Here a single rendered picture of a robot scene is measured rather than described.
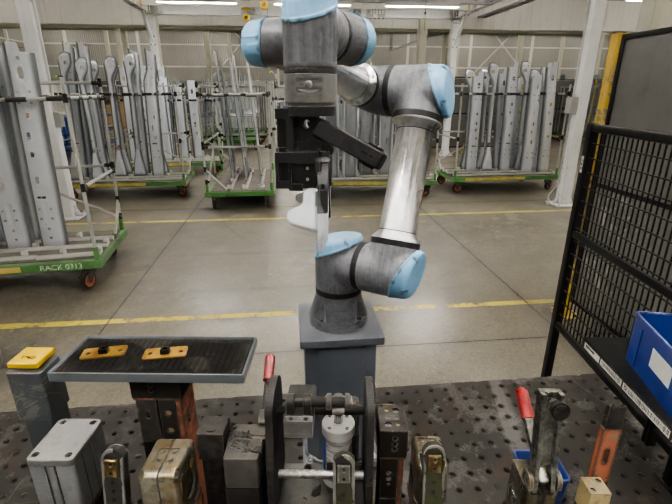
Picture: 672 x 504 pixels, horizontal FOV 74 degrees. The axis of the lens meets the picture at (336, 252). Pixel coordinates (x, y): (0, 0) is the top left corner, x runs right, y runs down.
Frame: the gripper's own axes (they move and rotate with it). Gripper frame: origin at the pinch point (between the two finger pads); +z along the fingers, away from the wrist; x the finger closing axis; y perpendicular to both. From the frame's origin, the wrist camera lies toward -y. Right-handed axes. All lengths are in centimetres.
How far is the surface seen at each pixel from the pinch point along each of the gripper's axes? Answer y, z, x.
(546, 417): -35.2, 26.9, 9.4
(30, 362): 58, 28, -6
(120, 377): 38.6, 28.1, -1.6
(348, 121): -10, 26, -673
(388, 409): -11.1, 32.2, 1.5
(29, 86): 260, -25, -325
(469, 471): -37, 74, -25
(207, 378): 22.4, 28.2, -1.6
